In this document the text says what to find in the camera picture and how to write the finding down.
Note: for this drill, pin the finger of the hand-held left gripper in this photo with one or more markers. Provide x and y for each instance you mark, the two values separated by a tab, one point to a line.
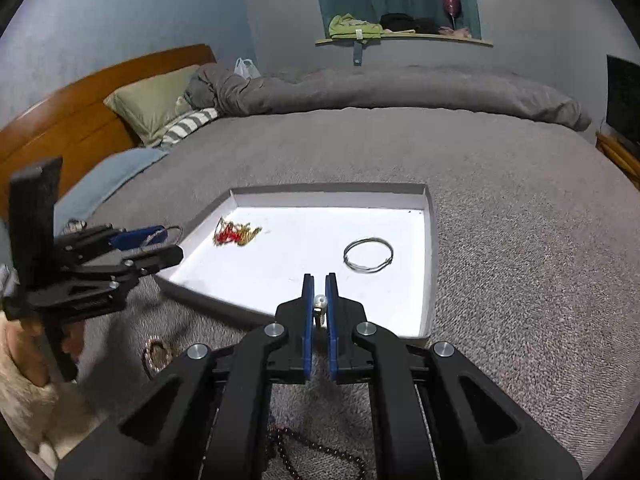
135	237
160	256

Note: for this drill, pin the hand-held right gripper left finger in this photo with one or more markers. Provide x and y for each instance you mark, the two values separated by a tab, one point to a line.
306	325

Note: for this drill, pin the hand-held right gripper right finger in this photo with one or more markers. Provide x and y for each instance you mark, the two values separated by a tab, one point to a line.
332	330

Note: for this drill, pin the grey cardboard box tray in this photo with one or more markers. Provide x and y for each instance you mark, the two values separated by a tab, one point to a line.
300	230

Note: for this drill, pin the person's left hand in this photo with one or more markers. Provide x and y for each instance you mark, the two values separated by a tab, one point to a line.
35	350

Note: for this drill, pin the blue blanket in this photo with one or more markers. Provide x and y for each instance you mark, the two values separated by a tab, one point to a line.
110	175

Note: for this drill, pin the wooden headboard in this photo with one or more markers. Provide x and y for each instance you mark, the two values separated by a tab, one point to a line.
65	110

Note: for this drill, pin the striped pillow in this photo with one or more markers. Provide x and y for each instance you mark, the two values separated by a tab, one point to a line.
190	122

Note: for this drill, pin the green pillow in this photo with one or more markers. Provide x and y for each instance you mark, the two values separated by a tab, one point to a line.
150	100

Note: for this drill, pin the grey bed sheet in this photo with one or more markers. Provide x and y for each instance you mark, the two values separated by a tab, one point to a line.
500	260

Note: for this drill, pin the white plastic bag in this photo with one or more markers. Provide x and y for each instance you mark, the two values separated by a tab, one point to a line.
247	69

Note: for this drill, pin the grey duvet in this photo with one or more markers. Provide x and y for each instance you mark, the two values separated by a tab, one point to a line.
400	90

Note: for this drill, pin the green cloth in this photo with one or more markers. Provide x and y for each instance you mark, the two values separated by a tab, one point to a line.
350	27

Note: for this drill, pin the wooden window shelf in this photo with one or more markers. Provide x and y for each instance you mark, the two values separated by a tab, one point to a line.
425	37

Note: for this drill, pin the black cloth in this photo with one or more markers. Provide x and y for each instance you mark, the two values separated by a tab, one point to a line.
405	22

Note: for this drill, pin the pink cloth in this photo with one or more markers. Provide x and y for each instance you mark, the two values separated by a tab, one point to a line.
457	31

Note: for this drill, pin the wooden television stand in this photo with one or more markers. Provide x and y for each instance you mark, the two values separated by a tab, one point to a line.
620	155

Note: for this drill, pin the pink wine glass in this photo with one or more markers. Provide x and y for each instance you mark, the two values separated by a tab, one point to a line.
451	0

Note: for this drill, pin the black television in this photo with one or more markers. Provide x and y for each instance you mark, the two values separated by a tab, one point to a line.
625	100

